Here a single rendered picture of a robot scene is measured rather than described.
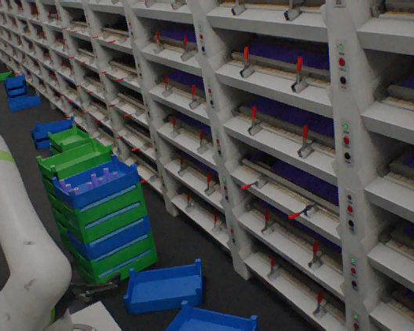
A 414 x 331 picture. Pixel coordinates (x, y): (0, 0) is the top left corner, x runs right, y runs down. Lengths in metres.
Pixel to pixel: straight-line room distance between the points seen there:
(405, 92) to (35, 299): 0.87
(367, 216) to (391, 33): 0.48
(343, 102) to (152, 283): 1.29
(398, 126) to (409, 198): 0.18
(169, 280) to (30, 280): 1.30
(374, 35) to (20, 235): 0.82
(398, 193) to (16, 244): 0.84
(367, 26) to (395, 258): 0.58
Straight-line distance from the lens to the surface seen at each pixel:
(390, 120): 1.21
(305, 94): 1.42
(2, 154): 1.28
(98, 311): 1.67
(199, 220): 2.45
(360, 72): 1.24
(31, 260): 1.03
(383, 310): 1.55
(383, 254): 1.42
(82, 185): 2.32
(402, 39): 1.13
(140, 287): 2.27
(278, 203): 1.71
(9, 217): 1.13
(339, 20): 1.24
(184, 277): 2.26
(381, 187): 1.32
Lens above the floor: 1.30
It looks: 23 degrees down
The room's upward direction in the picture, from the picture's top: 9 degrees counter-clockwise
